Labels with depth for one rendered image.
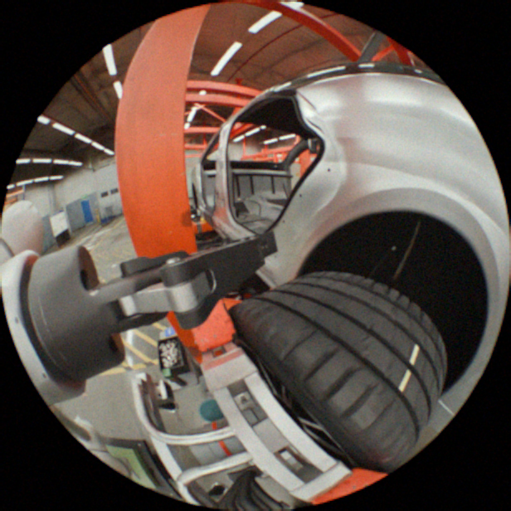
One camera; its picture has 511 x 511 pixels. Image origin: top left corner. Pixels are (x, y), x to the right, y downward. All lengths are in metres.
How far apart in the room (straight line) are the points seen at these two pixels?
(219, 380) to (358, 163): 0.50
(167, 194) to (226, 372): 0.35
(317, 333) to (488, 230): 0.42
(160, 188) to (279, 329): 0.35
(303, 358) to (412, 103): 0.52
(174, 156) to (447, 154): 0.58
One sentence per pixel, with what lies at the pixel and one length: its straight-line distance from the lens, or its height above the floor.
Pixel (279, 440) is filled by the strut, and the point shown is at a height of 1.09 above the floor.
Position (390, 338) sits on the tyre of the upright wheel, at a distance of 0.22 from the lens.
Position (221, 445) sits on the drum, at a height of 0.92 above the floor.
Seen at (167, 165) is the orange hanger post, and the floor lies 1.37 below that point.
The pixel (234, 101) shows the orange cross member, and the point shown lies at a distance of 2.86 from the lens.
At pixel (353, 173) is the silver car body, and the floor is 1.36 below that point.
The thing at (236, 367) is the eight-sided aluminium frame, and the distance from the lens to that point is 0.21.
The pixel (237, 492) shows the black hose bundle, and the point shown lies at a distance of 0.35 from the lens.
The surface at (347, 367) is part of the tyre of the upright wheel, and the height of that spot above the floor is 1.18.
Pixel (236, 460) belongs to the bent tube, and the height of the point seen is 1.01.
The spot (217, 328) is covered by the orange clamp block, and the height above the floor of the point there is 1.09.
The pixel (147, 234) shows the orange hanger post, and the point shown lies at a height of 1.22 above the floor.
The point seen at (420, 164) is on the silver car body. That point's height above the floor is 1.41.
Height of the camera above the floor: 1.32
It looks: 29 degrees down
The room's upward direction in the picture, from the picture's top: straight up
